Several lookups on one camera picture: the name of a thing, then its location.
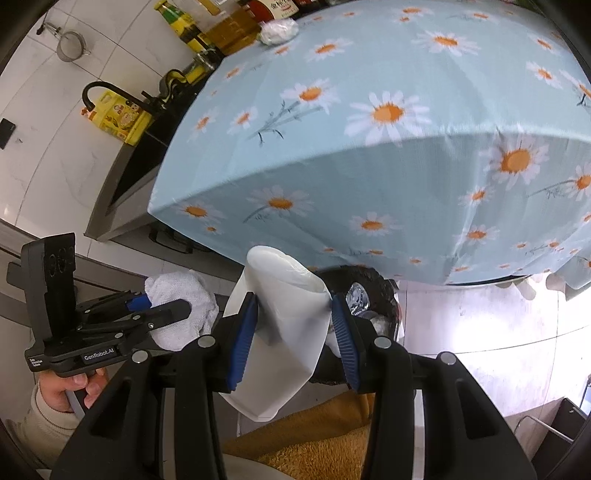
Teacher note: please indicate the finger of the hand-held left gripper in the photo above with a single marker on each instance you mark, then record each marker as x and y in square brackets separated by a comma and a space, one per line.
[138, 303]
[171, 311]

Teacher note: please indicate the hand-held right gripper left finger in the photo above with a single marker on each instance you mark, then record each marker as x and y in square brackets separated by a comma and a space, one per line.
[242, 344]

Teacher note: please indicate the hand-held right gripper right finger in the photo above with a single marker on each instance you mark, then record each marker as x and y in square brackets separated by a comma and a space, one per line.
[346, 344]

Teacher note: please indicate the white paper towel wad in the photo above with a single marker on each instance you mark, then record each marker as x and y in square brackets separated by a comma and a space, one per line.
[180, 284]

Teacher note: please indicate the white paper cup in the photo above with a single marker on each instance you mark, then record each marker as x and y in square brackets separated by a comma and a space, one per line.
[286, 314]

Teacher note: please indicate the black trash bin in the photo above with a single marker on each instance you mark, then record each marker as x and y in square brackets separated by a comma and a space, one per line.
[364, 273]

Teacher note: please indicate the person's left forearm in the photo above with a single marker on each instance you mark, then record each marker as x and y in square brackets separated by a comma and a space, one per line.
[37, 434]

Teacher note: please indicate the person's left hand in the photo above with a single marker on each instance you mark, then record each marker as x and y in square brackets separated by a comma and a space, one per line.
[53, 392]

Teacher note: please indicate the grey kitchen cabinet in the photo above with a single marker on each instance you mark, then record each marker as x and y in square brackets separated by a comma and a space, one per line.
[14, 240]

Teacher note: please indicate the dark kitchen sink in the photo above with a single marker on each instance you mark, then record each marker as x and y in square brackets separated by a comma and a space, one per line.
[138, 157]

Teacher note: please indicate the blue daisy tablecloth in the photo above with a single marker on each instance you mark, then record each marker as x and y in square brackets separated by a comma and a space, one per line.
[369, 184]

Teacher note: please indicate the yellow box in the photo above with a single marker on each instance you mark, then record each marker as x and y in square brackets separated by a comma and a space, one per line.
[117, 117]

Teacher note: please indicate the black and yellow cloth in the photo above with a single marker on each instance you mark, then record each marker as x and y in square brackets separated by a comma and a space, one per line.
[178, 78]

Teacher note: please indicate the dark floor rack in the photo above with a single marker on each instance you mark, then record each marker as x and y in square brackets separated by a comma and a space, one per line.
[568, 415]

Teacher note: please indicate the metal mesh strainer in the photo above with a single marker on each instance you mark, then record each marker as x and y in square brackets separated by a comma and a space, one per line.
[71, 46]

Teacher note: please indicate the small glass jar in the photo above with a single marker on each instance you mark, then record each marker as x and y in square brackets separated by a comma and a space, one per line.
[206, 60]

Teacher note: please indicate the green label yellow cap bottle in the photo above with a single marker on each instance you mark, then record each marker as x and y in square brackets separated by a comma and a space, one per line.
[180, 21]

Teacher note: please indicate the clear cooking oil jug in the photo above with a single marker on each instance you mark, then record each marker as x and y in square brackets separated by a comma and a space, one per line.
[235, 27]

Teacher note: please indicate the dark soy sauce jug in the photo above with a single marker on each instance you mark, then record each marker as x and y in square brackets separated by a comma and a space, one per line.
[277, 7]

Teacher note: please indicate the black cap red label bottle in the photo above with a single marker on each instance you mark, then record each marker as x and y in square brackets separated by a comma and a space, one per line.
[311, 3]

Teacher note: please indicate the black wall socket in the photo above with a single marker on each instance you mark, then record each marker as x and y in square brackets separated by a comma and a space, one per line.
[7, 133]

